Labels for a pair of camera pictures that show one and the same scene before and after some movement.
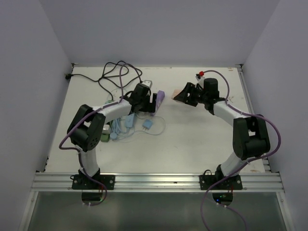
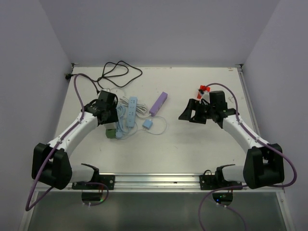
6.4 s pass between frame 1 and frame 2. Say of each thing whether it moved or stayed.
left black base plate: stayed
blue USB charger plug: stayed
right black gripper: moved
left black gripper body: moved
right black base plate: stayed
